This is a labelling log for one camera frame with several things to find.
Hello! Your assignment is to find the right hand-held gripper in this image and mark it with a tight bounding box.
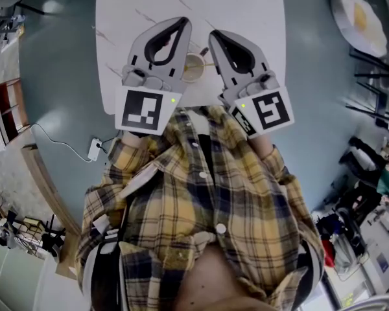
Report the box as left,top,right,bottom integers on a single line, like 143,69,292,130
208,29,295,140

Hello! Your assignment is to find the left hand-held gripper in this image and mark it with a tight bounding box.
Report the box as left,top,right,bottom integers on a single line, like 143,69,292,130
115,16,193,135

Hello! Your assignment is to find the cream cup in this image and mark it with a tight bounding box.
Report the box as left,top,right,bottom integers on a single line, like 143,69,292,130
180,46,211,83

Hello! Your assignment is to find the person's right forearm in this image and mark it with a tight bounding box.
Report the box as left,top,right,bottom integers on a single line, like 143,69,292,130
248,133,277,159

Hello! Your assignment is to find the person's left forearm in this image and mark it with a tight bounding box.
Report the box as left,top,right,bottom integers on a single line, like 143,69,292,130
121,128,152,144

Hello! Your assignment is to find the black undershirt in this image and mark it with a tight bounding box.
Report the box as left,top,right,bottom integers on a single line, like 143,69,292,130
197,133,217,188

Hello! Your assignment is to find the white power strip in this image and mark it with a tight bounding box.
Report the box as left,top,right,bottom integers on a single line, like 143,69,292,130
86,137,102,163

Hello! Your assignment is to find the fried egg shaped cushion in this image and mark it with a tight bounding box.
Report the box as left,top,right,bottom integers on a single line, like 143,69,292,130
330,0,389,58

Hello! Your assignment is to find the white chest-mounted device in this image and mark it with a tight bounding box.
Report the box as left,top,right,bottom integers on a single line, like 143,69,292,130
119,165,160,201

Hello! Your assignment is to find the yellow plaid shirt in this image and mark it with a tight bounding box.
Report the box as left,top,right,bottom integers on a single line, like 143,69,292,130
76,104,325,311

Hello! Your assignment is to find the wooden shelf unit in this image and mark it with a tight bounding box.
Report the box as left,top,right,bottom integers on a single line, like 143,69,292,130
0,77,32,154

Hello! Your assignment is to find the wooden plank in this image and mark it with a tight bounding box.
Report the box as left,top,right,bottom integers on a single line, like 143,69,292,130
20,143,82,240

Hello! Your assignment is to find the red bag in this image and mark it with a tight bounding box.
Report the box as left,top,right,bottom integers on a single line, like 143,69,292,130
320,237,337,269

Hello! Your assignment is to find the black stool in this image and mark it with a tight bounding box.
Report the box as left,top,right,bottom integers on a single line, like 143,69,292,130
40,214,67,259

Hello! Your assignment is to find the person's bare midriff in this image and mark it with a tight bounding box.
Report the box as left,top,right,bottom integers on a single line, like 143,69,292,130
177,243,274,311

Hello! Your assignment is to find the black and white backpack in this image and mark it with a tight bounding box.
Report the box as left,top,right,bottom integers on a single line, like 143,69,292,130
83,227,131,311

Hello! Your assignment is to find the computer monitor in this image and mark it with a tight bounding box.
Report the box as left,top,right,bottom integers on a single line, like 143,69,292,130
323,270,377,311

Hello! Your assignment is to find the white cabinet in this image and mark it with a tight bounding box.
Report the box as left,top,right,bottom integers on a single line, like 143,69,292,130
0,234,82,311

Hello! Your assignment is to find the black cable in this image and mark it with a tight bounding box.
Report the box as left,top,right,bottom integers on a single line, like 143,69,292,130
97,130,124,149

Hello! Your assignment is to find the black metal chair frame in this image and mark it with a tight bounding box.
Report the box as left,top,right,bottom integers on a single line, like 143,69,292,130
342,45,389,123

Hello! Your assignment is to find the white power cable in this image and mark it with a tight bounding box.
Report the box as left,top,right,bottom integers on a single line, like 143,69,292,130
30,122,95,163

